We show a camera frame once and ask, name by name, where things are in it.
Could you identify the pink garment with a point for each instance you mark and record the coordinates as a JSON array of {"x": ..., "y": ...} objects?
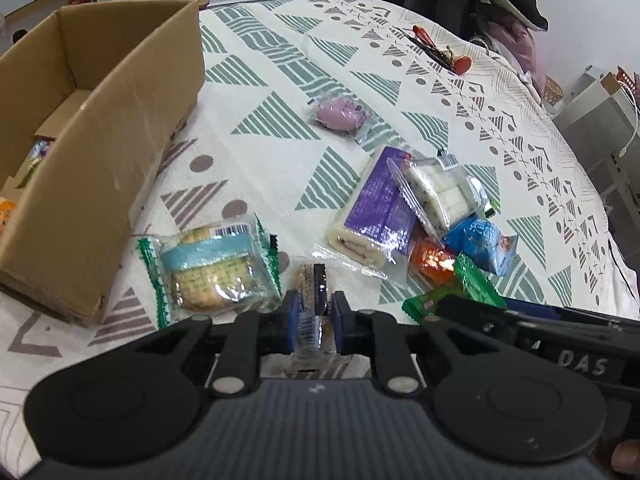
[{"x": 520, "y": 50}]

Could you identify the person's right hand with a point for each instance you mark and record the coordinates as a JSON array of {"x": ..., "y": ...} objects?
[{"x": 626, "y": 457}]

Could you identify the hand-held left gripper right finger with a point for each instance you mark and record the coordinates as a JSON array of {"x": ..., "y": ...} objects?
[{"x": 339, "y": 321}]

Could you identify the purple cake roll packet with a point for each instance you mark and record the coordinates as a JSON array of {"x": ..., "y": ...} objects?
[{"x": 375, "y": 205}]

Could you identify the brown round pot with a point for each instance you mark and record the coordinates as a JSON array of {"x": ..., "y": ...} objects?
[{"x": 196, "y": 0}]

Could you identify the colourful small snack packet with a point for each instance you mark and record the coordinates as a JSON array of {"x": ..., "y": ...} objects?
[{"x": 35, "y": 160}]

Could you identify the brown cardboard box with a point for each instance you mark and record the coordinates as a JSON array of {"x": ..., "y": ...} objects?
[{"x": 100, "y": 150}]

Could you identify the small red object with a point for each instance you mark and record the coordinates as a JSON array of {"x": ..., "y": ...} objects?
[{"x": 461, "y": 64}]

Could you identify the green edged cracker packet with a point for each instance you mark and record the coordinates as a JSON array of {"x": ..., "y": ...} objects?
[{"x": 215, "y": 265}]

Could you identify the green snack packet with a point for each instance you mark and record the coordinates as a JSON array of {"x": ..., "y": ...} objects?
[{"x": 470, "y": 287}]

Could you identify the brown sandwich cookie packet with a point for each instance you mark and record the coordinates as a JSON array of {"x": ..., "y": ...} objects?
[{"x": 314, "y": 290}]

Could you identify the red plastic basket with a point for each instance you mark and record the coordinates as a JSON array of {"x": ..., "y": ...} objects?
[{"x": 630, "y": 76}]

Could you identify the pink mochi packet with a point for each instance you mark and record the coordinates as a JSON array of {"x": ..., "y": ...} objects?
[{"x": 339, "y": 112}]

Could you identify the white cabinet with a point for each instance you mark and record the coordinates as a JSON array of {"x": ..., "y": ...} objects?
[{"x": 595, "y": 120}]

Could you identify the patterned white bedspread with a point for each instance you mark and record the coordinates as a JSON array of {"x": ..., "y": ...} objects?
[{"x": 280, "y": 85}]

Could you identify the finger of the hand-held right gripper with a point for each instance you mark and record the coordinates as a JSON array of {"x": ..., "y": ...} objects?
[{"x": 470, "y": 307}]

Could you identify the white nougat packet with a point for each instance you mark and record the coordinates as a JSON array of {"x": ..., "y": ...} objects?
[{"x": 440, "y": 195}]

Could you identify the blue snack packet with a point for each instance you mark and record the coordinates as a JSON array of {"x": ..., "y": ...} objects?
[{"x": 482, "y": 242}]

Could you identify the red orange snack packet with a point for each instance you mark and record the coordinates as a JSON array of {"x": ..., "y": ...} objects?
[{"x": 431, "y": 260}]

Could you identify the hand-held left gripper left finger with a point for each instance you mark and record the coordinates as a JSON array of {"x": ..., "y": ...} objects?
[{"x": 291, "y": 321}]

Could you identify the woven basket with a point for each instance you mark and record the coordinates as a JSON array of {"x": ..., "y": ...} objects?
[{"x": 552, "y": 91}]

